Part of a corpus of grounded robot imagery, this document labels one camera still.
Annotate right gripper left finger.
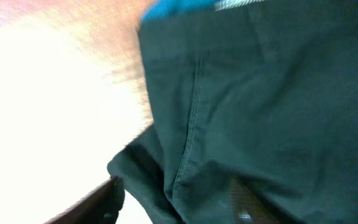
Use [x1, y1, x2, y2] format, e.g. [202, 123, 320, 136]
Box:
[46, 177, 125, 224]

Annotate blue polo shirt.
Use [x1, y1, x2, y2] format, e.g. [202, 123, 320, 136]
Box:
[140, 0, 263, 22]

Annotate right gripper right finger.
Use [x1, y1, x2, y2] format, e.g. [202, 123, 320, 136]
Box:
[230, 178, 280, 224]

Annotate black shorts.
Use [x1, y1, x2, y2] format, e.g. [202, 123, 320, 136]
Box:
[108, 0, 358, 223]

